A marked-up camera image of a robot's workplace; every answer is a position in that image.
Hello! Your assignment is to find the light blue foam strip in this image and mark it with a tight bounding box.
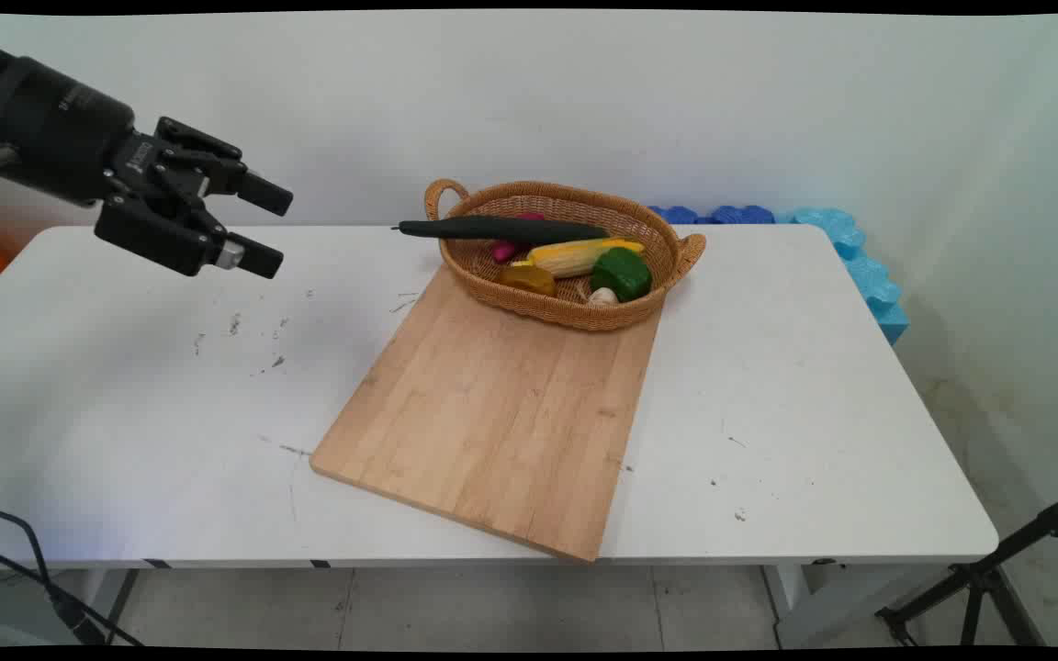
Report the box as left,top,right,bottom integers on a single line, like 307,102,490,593
775,207,910,347

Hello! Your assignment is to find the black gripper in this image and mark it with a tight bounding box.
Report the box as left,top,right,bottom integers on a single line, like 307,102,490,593
94,117,295,280

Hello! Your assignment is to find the dark green cucumber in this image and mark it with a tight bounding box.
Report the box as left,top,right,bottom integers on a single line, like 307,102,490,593
391,217,611,245

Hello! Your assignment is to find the white table leg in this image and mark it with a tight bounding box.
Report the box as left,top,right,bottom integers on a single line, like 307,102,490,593
761,562,916,649

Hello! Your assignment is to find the purple sweet potato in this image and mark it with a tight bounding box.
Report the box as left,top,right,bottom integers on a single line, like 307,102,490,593
490,213,546,264

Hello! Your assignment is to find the black tripod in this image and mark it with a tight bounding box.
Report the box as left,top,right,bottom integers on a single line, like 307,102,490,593
875,487,1058,648

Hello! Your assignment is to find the yellow corn cob with husk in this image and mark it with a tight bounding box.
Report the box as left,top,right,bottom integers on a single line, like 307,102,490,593
511,238,647,279

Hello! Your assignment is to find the black cable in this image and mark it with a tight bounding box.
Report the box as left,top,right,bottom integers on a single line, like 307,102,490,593
0,503,107,646
0,542,142,646

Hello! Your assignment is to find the green bell pepper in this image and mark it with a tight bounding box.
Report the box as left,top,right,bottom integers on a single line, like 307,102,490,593
590,247,653,302

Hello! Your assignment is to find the wooden cutting board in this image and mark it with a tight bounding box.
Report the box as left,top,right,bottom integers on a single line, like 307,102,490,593
310,264,668,563

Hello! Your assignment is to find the yellow bell pepper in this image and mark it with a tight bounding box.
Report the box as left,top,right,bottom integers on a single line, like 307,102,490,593
497,263,557,297

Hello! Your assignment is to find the woven wicker basket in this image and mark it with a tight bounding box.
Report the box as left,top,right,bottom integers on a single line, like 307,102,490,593
424,178,707,332

